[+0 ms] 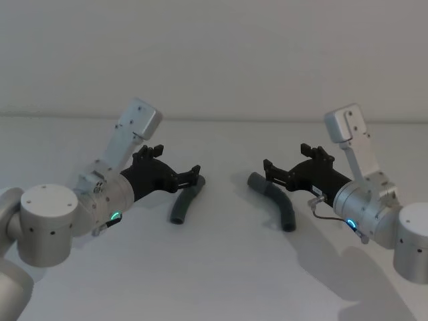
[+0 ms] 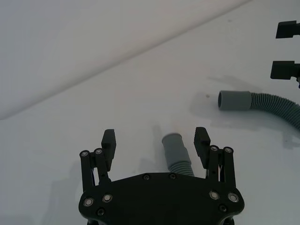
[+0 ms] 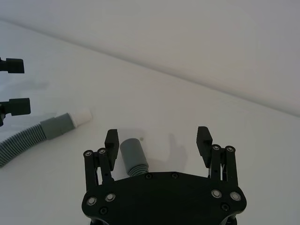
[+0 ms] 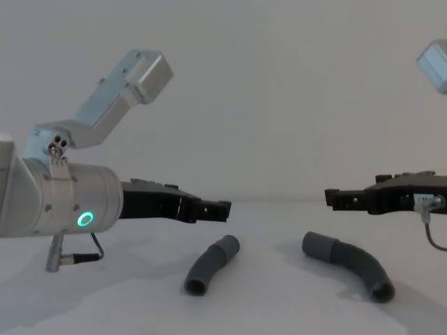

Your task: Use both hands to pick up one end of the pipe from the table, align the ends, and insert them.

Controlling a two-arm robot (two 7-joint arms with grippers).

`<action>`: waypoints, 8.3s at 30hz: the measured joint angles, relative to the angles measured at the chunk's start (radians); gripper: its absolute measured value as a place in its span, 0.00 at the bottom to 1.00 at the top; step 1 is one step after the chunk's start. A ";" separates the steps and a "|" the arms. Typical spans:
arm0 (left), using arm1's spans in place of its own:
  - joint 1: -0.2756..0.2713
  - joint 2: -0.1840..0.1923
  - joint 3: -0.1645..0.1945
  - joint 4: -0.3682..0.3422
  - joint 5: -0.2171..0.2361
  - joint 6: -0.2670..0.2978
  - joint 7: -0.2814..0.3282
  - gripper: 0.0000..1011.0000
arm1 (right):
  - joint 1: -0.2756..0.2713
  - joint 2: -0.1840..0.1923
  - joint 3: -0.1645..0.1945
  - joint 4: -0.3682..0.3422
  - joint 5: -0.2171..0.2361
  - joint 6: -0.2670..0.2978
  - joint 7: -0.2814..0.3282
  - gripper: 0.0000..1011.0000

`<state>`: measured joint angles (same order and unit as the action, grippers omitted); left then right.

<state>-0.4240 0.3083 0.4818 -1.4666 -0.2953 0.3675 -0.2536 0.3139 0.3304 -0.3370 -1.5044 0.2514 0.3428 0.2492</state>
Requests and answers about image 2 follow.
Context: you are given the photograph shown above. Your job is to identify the grey corrugated hose narrow cuff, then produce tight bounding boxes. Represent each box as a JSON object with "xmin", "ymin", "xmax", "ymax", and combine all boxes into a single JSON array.
[{"xmin": 161, "ymin": 133, "xmax": 195, "ymax": 177}]

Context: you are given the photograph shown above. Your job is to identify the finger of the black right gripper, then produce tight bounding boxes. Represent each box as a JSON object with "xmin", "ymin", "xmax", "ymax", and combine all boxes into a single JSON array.
[
  {"xmin": 275, "ymin": 20, "xmax": 300, "ymax": 39},
  {"xmin": 270, "ymin": 60, "xmax": 300, "ymax": 82}
]

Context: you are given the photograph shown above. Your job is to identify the grey corrugated hose wide cuff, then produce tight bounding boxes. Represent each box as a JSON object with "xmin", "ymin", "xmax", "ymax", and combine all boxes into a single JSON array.
[{"xmin": 217, "ymin": 90, "xmax": 300, "ymax": 139}]

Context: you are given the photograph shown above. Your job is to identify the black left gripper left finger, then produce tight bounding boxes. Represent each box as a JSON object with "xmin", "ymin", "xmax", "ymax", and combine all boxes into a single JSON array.
[{"xmin": 79, "ymin": 128, "xmax": 117, "ymax": 188}]

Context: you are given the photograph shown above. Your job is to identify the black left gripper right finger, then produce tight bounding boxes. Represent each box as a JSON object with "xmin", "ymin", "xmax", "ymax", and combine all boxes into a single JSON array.
[{"xmin": 193, "ymin": 127, "xmax": 236, "ymax": 188}]

